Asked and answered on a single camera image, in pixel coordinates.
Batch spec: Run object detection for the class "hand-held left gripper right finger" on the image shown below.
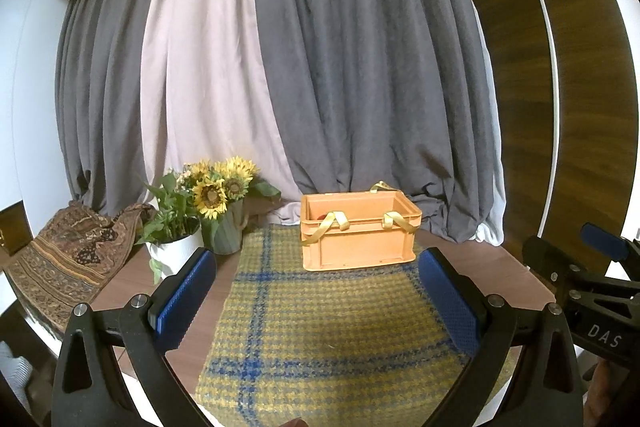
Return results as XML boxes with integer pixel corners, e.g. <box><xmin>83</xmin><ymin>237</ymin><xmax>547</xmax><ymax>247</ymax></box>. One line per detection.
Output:
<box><xmin>418</xmin><ymin>247</ymin><xmax>587</xmax><ymax>427</ymax></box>

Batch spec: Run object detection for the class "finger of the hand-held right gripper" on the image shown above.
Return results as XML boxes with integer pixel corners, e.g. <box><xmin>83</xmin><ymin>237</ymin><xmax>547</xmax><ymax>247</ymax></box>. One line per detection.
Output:
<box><xmin>580</xmin><ymin>222</ymin><xmax>640</xmax><ymax>269</ymax></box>
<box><xmin>522</xmin><ymin>236</ymin><xmax>640</xmax><ymax>304</ymax></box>

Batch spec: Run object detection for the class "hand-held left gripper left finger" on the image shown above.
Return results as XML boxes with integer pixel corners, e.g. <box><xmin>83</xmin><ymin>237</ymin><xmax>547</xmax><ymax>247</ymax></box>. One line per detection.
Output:
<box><xmin>52</xmin><ymin>247</ymin><xmax>218</xmax><ymax>427</ymax></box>

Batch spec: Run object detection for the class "orange plastic crate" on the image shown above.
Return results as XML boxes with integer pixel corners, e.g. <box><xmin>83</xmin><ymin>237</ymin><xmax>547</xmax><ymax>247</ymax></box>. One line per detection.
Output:
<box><xmin>300</xmin><ymin>181</ymin><xmax>422</xmax><ymax>273</ymax></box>

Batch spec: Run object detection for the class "white plant pot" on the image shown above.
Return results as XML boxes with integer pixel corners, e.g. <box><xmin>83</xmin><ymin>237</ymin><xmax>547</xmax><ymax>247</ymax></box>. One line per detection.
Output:
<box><xmin>145</xmin><ymin>229</ymin><xmax>206</xmax><ymax>284</ymax></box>

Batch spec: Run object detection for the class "white sheer curtain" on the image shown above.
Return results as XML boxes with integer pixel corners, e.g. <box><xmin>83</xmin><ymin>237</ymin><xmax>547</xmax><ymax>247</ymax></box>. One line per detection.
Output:
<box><xmin>470</xmin><ymin>0</ymin><xmax>507</xmax><ymax>246</ymax></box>

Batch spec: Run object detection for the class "green ribbed vase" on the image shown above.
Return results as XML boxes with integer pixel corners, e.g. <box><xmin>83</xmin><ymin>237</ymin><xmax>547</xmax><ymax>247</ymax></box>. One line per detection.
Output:
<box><xmin>202</xmin><ymin>199</ymin><xmax>246</xmax><ymax>256</ymax></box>

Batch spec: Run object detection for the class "green leafy plant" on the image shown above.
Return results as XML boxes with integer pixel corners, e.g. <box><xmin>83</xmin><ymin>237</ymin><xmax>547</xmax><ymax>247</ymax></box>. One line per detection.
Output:
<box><xmin>135</xmin><ymin>169</ymin><xmax>202</xmax><ymax>286</ymax></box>

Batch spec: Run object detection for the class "sunflower bouquet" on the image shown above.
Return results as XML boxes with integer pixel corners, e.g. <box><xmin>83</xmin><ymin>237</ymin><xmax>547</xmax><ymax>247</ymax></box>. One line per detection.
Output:
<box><xmin>182</xmin><ymin>156</ymin><xmax>282</xmax><ymax>222</ymax></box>

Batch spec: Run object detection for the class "brown patterned cloth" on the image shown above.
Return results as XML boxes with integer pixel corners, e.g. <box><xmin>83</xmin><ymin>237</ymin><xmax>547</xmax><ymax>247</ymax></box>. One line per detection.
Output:
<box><xmin>5</xmin><ymin>201</ymin><xmax>157</xmax><ymax>334</ymax></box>

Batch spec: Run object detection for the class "yellow and blue rug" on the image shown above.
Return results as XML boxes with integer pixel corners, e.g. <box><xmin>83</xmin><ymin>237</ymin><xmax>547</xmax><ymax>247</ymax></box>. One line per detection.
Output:
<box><xmin>195</xmin><ymin>224</ymin><xmax>517</xmax><ymax>427</ymax></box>

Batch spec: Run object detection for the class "grey curtain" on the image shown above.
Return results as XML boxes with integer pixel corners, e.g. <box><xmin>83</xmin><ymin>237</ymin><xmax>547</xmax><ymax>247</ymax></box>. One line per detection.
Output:
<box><xmin>250</xmin><ymin>0</ymin><xmax>502</xmax><ymax>244</ymax></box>
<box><xmin>54</xmin><ymin>0</ymin><xmax>174</xmax><ymax>214</ymax></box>

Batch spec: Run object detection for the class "pale pink curtain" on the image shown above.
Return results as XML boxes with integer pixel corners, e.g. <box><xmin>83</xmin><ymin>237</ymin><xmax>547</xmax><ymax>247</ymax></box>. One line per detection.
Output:
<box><xmin>140</xmin><ymin>0</ymin><xmax>307</xmax><ymax>228</ymax></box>

